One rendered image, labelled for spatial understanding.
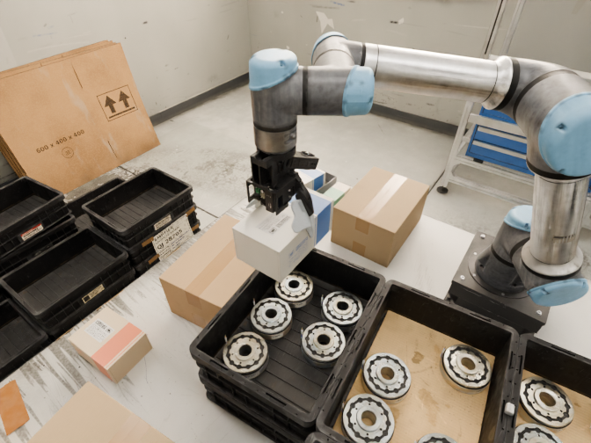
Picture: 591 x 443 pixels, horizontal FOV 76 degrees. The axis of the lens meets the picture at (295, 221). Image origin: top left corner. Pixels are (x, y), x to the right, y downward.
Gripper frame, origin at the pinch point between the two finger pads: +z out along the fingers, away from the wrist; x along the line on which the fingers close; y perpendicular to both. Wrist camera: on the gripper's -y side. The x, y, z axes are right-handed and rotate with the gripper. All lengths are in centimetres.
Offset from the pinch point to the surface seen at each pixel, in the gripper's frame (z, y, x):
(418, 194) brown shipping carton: 25, -60, 12
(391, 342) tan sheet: 28.0, -4.5, 27.7
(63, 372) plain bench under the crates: 41, 45, -40
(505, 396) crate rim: 18, 0, 51
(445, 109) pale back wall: 92, -278, -36
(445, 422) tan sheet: 28, 6, 44
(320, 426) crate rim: 17.8, 24.7, 25.5
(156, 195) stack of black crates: 62, -34, -108
